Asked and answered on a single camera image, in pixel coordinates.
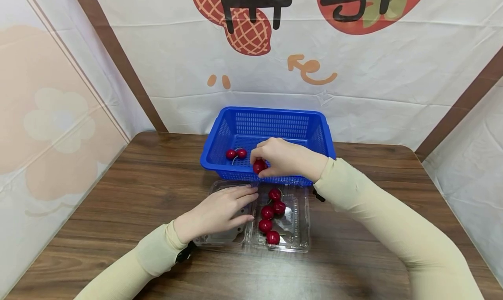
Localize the person's left forearm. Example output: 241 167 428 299
74 220 189 300

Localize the person's right hand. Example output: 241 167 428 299
249 137 329 183

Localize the blue plastic mesh basket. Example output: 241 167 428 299
200 106 337 187

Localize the person's left hand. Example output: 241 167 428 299
173 184 259 245

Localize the clear plastic clamshell container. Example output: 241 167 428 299
193 179 311 253

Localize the person's right forearm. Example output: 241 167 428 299
313 157 485 300

